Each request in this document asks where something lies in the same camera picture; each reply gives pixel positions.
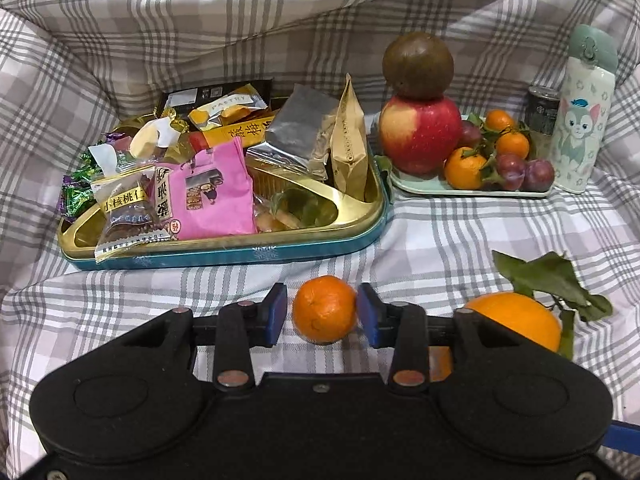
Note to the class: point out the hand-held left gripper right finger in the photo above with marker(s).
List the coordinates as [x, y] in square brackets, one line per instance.
[367, 315]

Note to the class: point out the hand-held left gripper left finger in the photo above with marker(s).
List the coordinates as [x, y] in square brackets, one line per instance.
[277, 312]

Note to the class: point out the small mandarin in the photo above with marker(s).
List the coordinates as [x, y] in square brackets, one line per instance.
[324, 315]

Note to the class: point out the teal gold snack tin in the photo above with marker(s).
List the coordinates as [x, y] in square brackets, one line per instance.
[225, 256]

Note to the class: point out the clear wrapped candy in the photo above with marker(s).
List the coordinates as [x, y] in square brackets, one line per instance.
[280, 212]

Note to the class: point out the grey plaid blanket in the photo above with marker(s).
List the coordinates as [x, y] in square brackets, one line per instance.
[450, 230]

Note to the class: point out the pink snack packet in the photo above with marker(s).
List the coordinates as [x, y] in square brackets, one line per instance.
[215, 200]

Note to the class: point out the large orange with leaves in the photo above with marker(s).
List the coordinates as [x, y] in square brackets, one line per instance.
[515, 320]

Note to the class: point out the pale green plate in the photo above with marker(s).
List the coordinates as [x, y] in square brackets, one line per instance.
[450, 188]

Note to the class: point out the tan paper snack packet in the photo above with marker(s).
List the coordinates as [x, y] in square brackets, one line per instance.
[350, 145]

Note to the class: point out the mandarin with leaves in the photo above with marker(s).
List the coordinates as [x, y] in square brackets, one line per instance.
[512, 144]
[465, 167]
[500, 120]

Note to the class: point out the clear brown snack packet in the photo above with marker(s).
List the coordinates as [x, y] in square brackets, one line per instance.
[125, 215]

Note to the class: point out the silver foil snack packet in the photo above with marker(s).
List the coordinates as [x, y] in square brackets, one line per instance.
[300, 132]

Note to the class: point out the orange yellow snack packet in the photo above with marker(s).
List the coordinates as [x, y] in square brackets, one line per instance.
[235, 133]

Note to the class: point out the red apple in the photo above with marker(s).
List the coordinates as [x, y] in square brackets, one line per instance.
[420, 132]

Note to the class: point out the dark red plum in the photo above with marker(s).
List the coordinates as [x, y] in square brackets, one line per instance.
[470, 134]
[540, 173]
[510, 170]

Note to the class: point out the yellow white pastry packet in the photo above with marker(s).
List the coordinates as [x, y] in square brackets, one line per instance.
[227, 109]

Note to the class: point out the white gold candy wrapper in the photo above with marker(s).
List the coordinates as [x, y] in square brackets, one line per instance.
[155, 132]

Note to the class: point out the black snack packet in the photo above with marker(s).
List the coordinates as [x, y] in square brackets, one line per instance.
[215, 93]

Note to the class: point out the green wrapped candy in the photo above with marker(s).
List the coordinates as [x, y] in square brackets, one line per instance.
[75, 200]
[80, 167]

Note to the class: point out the purple wrapped candy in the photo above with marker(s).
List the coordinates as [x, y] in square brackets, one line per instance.
[114, 138]

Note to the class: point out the brown round fruit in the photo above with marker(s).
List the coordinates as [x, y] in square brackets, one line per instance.
[417, 65]

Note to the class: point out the dark drink can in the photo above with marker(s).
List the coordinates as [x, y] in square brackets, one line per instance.
[542, 110]

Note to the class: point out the cartoon print water bottle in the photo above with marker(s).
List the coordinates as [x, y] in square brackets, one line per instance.
[582, 125]

